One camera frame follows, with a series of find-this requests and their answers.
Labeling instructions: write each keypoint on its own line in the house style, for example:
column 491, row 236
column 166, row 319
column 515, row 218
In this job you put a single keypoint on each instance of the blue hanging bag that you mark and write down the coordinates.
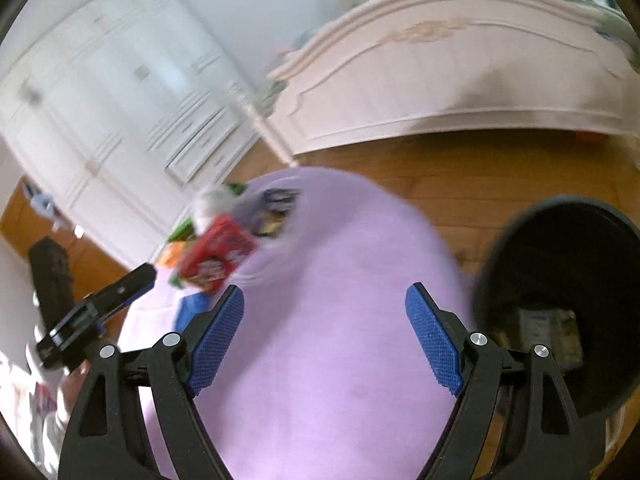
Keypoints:
column 42, row 205

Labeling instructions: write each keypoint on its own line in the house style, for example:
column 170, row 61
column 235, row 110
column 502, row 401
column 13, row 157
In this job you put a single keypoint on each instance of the blue green carton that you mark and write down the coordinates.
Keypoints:
column 547, row 332

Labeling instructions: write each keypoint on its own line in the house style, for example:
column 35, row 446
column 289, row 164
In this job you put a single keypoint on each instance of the purple tablecloth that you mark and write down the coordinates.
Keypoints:
column 325, row 285

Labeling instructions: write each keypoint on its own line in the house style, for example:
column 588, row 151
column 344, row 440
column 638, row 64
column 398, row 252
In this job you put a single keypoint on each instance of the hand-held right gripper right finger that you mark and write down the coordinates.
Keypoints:
column 435, row 340

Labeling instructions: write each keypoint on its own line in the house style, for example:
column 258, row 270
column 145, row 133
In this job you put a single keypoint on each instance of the black trash bin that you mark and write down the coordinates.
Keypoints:
column 550, row 260

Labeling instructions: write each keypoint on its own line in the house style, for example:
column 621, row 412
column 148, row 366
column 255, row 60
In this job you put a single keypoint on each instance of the green cloth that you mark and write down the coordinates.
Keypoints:
column 267, row 92

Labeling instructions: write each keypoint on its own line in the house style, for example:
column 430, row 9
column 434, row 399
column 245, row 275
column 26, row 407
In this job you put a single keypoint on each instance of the white wardrobe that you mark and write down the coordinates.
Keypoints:
column 100, row 110

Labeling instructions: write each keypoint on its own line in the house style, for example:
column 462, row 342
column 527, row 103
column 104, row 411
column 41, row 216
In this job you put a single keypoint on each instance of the blue plastic bag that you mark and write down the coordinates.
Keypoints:
column 192, row 310

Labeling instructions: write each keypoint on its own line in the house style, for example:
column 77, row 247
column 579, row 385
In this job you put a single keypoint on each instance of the wooden door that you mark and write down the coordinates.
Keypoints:
column 15, row 215

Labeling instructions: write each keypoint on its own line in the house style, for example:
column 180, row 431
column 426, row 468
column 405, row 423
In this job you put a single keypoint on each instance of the orange snack bag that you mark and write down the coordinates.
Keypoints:
column 170, row 256

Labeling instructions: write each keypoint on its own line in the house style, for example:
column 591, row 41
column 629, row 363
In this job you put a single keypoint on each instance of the red cartoon print box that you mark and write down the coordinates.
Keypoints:
column 220, row 250

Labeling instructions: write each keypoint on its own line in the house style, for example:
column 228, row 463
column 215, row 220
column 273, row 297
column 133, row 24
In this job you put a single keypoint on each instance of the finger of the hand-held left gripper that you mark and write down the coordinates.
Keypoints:
column 130, row 285

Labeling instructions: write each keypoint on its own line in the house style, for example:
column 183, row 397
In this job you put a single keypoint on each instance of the white tissue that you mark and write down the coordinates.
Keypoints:
column 212, row 207

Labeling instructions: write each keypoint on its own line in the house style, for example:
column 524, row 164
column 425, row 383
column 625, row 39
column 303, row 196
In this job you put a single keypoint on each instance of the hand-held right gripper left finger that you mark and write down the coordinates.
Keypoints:
column 220, row 340

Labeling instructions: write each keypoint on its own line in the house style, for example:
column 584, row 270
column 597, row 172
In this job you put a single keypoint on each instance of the orange storage box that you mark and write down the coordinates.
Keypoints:
column 590, row 136

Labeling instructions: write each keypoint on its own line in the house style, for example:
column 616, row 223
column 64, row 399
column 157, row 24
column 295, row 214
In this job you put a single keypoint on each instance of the cream carved bed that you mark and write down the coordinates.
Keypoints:
column 425, row 85

